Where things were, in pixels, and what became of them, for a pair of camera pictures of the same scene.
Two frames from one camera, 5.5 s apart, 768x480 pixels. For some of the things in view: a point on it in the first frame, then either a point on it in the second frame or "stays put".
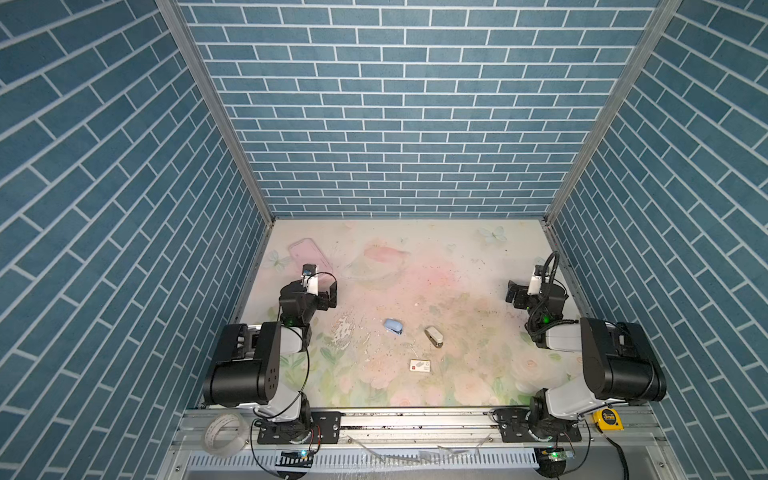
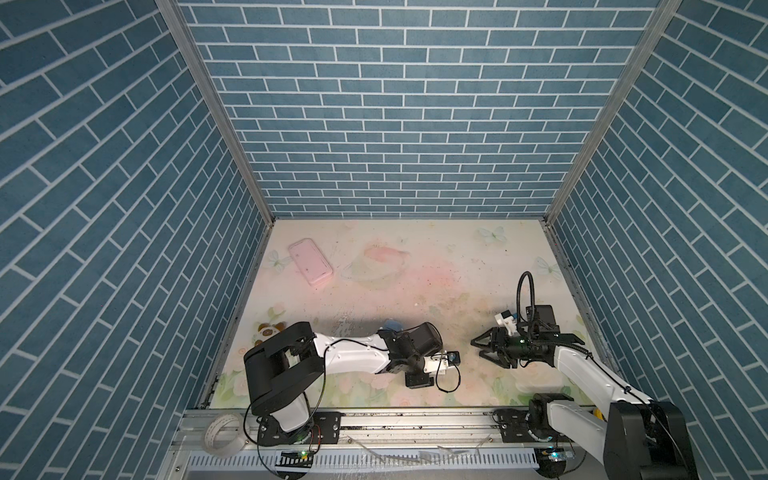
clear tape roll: x=227 y=434 stays put
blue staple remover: x=393 y=326 stays put
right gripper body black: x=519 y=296 to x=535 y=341
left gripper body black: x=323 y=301 to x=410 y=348
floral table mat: x=423 y=318 stays put
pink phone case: x=306 y=252 stays put
